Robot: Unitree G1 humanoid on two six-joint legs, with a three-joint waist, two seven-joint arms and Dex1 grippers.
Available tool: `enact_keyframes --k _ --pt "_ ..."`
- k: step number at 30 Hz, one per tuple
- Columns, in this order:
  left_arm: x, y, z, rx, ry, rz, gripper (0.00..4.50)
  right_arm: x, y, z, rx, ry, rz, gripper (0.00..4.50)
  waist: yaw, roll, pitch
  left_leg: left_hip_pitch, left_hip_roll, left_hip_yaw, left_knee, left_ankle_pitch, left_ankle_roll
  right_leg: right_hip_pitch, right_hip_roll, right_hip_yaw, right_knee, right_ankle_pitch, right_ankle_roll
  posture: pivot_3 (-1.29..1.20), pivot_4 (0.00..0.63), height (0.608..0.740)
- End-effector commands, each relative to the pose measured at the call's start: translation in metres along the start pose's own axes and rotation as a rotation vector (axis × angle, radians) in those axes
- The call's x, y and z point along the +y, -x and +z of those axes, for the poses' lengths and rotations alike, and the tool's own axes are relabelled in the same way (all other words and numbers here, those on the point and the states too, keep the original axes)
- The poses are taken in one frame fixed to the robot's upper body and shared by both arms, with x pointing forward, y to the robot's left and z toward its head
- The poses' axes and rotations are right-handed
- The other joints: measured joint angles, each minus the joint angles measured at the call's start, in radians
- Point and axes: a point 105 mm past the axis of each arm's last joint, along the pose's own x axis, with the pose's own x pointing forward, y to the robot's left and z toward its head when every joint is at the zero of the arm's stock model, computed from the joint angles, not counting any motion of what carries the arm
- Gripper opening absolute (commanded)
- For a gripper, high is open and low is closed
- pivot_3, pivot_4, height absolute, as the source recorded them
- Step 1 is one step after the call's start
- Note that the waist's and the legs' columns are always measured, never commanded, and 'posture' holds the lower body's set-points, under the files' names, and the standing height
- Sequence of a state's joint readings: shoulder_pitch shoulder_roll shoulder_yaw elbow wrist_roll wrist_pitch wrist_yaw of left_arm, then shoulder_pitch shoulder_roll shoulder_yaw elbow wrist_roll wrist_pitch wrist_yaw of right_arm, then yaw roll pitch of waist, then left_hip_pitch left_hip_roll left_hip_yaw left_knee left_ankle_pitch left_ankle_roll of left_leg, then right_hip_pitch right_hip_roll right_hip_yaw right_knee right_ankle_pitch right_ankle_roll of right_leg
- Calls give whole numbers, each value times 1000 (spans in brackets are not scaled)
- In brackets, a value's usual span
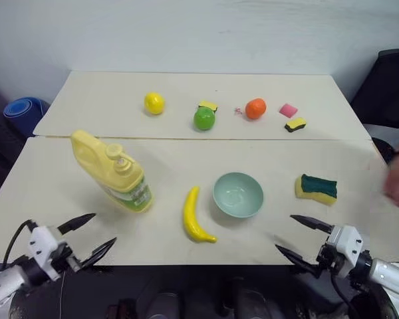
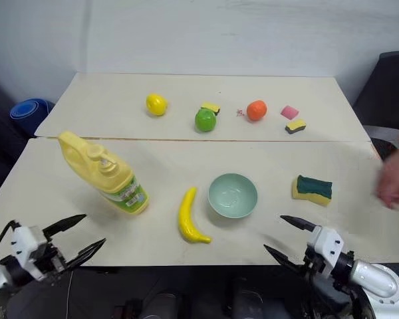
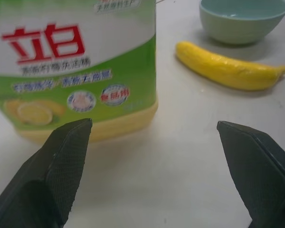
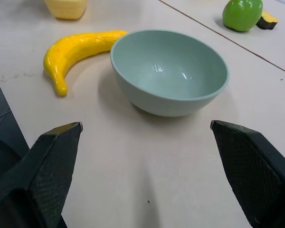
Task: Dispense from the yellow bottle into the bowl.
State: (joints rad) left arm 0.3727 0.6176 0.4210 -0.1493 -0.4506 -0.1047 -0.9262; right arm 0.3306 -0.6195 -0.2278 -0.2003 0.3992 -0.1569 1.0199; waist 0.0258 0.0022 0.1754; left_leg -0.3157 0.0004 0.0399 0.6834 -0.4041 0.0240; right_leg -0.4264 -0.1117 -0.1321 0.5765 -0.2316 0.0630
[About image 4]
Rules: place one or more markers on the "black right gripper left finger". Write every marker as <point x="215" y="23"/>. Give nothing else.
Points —
<point x="45" y="171"/>

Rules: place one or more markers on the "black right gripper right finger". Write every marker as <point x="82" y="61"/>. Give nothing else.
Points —
<point x="254" y="171"/>

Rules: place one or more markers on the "pale green bowl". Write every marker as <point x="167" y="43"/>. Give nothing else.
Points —
<point x="169" y="71"/>

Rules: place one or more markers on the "dark round robot part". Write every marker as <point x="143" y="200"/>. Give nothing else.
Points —
<point x="1" y="154"/>

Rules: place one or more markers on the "yellow toy banana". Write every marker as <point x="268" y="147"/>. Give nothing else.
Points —
<point x="69" y="57"/>

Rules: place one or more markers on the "dark-skinned yellow pumpkin slice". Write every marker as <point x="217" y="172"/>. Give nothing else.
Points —
<point x="268" y="21"/>

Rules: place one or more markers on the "green apple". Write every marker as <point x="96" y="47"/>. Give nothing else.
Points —
<point x="241" y="14"/>

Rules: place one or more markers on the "pale yellow ribbed container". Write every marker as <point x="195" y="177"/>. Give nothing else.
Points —
<point x="66" y="8"/>

